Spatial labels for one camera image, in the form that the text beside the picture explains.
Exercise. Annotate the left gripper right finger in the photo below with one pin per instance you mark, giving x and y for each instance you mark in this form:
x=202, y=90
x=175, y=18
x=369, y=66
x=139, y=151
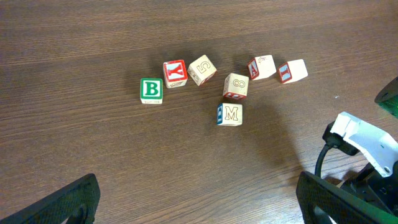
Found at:
x=322, y=202

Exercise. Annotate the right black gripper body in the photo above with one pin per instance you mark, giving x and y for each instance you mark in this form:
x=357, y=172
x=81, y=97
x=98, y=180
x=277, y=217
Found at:
x=370, y=186

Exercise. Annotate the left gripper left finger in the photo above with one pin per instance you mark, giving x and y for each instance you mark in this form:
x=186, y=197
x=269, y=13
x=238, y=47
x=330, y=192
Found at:
x=74, y=203

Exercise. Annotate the red Y wooden block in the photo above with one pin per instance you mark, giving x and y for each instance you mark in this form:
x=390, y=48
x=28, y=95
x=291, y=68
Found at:
x=175, y=73

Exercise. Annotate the wooden block letter M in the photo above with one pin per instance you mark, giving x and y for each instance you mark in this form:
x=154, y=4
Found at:
x=229, y=114

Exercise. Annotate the green B wooden block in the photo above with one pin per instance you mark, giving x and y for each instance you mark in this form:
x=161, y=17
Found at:
x=151, y=91

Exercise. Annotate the wooden block apple A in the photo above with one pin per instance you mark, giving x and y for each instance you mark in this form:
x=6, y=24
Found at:
x=261, y=67

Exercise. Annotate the wooden block number 5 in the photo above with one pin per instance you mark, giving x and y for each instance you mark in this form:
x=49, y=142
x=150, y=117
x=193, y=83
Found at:
x=201, y=70

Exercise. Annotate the wooden block red I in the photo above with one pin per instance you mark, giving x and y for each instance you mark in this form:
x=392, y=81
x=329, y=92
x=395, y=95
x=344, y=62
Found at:
x=292, y=71

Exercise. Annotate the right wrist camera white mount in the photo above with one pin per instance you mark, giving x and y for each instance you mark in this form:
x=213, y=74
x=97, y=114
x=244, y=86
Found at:
x=377, y=145

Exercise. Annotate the wooden block number 8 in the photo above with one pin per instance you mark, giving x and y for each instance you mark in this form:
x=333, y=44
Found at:
x=236, y=86

